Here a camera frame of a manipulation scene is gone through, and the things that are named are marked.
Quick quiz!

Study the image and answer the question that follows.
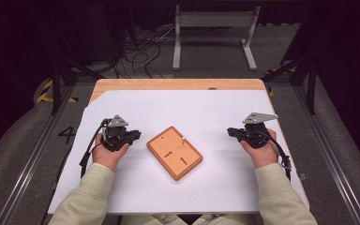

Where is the wooden photo frame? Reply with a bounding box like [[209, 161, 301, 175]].
[[145, 126, 204, 182]]

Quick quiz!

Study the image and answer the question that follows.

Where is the metal floor rail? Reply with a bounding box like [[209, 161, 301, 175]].
[[0, 83, 76, 225], [293, 83, 360, 225]]

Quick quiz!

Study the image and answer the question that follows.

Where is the yellow black hazard tape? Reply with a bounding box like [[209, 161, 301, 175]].
[[36, 79, 79, 104]]

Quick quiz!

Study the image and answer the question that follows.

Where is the hand-held gripper cable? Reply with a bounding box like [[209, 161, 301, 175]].
[[258, 129, 293, 182], [79, 117, 111, 179]]

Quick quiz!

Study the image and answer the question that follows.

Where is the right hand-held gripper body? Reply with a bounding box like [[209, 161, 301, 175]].
[[239, 112, 279, 150]]

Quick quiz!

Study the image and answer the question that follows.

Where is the tangle of black floor cables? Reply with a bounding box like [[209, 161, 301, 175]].
[[112, 26, 176, 80]]

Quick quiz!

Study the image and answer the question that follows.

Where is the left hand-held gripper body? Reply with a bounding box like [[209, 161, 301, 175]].
[[100, 114, 133, 153]]

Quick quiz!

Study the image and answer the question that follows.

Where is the white metal stand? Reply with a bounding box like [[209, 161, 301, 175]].
[[172, 5, 262, 71]]

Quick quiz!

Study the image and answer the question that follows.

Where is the right hand-held gripper cable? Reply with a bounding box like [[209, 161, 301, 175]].
[[258, 129, 293, 182]]

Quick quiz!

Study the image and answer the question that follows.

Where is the white paper sheet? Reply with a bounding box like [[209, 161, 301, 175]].
[[48, 89, 310, 216]]

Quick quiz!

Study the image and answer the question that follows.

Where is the left hand-held gripper cable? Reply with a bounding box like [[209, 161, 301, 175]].
[[79, 117, 111, 179]]

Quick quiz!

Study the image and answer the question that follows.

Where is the wooden table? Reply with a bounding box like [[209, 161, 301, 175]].
[[88, 78, 278, 106]]

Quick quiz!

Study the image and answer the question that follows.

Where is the black metal stand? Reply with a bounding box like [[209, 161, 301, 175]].
[[260, 54, 319, 116], [48, 54, 107, 116]]

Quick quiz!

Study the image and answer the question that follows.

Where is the person's left hand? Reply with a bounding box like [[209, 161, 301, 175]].
[[91, 134, 131, 172]]

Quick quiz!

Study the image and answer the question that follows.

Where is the person's right hand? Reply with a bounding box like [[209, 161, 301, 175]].
[[239, 128, 279, 170]]

